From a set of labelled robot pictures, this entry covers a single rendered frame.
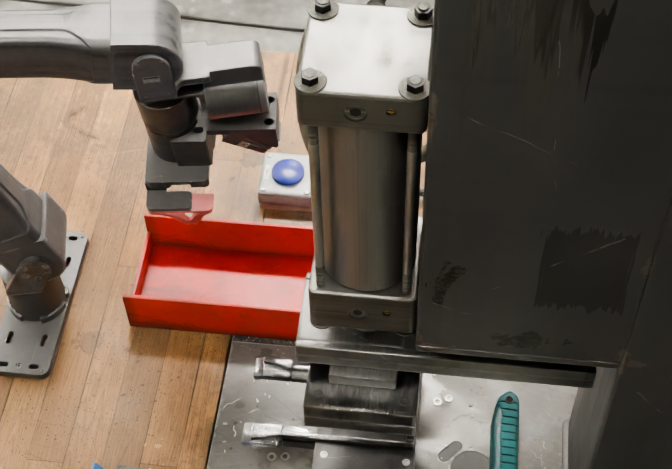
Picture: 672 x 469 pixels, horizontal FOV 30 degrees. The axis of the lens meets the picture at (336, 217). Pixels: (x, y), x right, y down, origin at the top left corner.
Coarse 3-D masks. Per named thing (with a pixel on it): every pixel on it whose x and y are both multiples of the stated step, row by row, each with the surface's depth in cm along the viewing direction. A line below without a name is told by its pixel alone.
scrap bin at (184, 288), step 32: (160, 224) 148; (192, 224) 147; (224, 224) 146; (256, 224) 146; (160, 256) 150; (192, 256) 150; (224, 256) 150; (256, 256) 150; (288, 256) 149; (160, 288) 147; (192, 288) 147; (224, 288) 147; (256, 288) 147; (288, 288) 147; (160, 320) 143; (192, 320) 142; (224, 320) 141; (256, 320) 140; (288, 320) 139
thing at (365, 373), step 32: (320, 352) 109; (352, 352) 109; (384, 352) 109; (416, 352) 108; (320, 384) 112; (352, 384) 111; (384, 384) 111; (416, 384) 111; (576, 384) 109; (320, 416) 111; (352, 416) 111; (384, 416) 110; (416, 416) 110
